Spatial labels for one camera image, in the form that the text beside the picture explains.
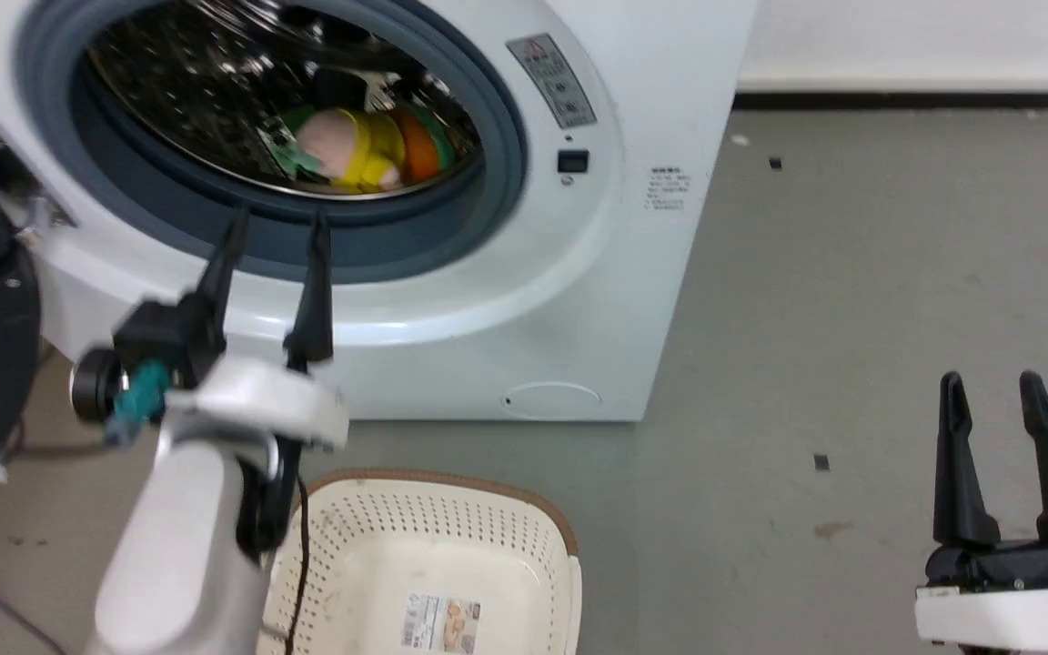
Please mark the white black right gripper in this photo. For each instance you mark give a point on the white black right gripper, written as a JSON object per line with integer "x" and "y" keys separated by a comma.
{"x": 1015, "y": 600}

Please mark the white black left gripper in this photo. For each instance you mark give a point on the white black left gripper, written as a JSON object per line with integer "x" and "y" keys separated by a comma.
{"x": 215, "y": 382}

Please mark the yellow and pink plush toy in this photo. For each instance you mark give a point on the yellow and pink plush toy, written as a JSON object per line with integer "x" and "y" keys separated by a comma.
{"x": 356, "y": 150}

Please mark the white front-load washing machine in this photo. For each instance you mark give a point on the white front-load washing machine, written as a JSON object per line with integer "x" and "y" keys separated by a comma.
{"x": 506, "y": 300}

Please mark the cream perforated laundry basket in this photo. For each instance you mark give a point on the cream perforated laundry basket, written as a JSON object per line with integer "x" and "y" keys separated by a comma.
{"x": 438, "y": 555}

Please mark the warning label sticker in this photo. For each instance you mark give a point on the warning label sticker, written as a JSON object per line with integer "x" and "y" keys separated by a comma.
{"x": 552, "y": 80}

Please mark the printed label sticker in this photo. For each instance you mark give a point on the printed label sticker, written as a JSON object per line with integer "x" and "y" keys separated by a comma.
{"x": 442, "y": 622}

